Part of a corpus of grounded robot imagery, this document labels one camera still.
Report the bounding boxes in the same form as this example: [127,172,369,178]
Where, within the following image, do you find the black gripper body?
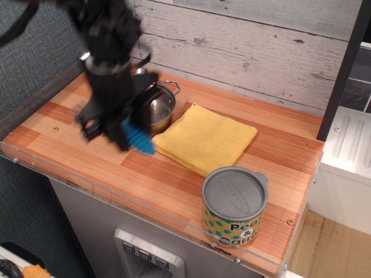
[75,65,159,141]

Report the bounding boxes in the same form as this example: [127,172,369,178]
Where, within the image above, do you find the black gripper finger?
[130,87,154,134]
[106,123,129,151]

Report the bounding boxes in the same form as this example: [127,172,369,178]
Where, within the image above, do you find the blue handled fork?
[121,120,155,155]

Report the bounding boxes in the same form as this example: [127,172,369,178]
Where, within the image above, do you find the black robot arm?
[58,1,159,151]

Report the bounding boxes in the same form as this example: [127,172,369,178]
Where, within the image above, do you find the yellow folded cloth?
[152,104,257,177]

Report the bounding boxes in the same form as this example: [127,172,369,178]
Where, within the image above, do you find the stainless steel pot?
[99,79,181,137]

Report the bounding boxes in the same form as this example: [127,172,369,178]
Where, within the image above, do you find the grey dispenser panel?
[114,228,186,277]

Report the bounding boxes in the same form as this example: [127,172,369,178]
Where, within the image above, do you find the peas and carrots can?
[202,166,269,247]

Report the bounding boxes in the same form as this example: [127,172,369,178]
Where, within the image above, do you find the orange black object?
[1,242,53,278]

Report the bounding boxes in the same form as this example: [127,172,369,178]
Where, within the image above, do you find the white toy sink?
[307,107,370,234]

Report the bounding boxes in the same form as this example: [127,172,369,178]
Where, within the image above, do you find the red handled spoon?
[132,67,148,76]

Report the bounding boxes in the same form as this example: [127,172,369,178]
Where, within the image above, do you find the dark right post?
[317,0,370,142]

